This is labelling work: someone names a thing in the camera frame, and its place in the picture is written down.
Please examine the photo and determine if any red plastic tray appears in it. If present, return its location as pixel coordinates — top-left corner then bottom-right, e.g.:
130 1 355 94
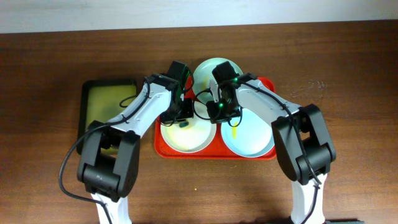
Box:
154 75 277 161

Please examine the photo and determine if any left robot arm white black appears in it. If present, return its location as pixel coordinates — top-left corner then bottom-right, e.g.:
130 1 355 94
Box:
77 72 189 223

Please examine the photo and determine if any green yellow sponge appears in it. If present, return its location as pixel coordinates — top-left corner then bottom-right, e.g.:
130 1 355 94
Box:
178 121 189 128

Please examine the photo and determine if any white plate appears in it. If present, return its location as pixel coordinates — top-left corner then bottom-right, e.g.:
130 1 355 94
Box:
160 103 217 153

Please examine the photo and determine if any black tray with soapy water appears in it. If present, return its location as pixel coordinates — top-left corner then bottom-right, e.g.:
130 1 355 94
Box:
77 78 137 139

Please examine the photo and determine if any mint green plate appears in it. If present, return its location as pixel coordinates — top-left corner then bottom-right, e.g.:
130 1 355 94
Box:
193 58 243 105

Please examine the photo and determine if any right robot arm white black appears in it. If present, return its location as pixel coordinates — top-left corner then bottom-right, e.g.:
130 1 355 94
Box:
206 73 336 223

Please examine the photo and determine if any light blue plate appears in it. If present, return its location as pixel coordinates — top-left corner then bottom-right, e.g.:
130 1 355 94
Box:
221 108 274 158

